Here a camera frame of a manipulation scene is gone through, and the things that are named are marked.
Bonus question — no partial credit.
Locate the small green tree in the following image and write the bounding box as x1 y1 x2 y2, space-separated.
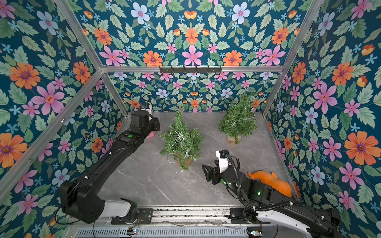
160 108 204 172
218 93 257 145

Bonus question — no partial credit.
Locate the clear string light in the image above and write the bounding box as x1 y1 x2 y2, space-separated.
165 124 203 164
221 95 257 134

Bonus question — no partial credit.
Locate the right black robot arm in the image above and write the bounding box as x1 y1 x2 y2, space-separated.
202 150 341 238

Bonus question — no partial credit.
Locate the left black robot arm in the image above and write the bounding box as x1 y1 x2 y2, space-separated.
58 110 160 224

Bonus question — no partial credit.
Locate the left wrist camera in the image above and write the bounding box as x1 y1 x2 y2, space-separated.
142 103 153 121

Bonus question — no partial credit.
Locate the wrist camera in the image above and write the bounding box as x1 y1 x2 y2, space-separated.
142 103 153 121
216 149 230 173

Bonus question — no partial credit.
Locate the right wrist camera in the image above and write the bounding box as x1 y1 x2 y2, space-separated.
216 149 230 173

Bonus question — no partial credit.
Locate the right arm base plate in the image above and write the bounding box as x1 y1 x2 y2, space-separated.
228 207 256 224

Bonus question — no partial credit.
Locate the black hook rail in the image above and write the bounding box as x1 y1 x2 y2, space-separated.
159 66 222 74

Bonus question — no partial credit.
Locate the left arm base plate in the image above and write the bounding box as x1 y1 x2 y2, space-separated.
111 208 153 225

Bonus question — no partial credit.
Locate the white cable duct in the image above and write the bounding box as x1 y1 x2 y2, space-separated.
75 227 248 238

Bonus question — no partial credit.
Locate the aluminium frame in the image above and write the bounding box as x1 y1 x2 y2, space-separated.
1 1 324 201

